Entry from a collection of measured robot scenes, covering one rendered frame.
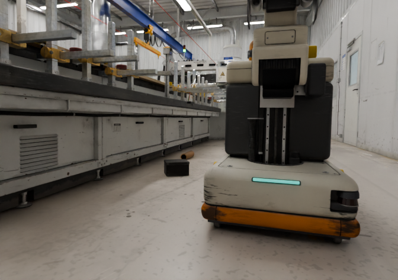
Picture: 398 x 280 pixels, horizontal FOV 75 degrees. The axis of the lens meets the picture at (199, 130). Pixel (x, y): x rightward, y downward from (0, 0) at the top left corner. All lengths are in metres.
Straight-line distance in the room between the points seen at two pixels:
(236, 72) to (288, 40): 0.36
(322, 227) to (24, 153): 1.50
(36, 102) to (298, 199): 1.24
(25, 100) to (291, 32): 1.19
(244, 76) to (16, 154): 1.27
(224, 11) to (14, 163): 10.71
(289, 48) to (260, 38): 0.14
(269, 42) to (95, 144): 1.47
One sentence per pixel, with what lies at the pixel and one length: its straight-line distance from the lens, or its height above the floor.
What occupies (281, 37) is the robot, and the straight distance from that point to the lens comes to 1.19.
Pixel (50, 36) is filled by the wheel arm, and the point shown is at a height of 0.80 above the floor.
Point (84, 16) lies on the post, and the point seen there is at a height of 1.07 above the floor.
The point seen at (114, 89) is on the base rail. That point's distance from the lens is 1.83.
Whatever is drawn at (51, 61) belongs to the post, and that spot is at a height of 0.76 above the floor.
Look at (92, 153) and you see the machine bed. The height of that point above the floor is 0.22.
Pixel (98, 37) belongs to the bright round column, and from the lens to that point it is 7.31.
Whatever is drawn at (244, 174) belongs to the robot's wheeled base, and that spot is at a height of 0.26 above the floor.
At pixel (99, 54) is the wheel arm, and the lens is 1.37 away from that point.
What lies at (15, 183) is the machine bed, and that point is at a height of 0.15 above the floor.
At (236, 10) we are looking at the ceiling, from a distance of 11.63.
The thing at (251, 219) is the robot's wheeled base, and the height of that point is 0.08.
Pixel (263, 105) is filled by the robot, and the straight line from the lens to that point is 1.31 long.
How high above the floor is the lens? 0.50
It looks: 3 degrees down
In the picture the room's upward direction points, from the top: 1 degrees clockwise
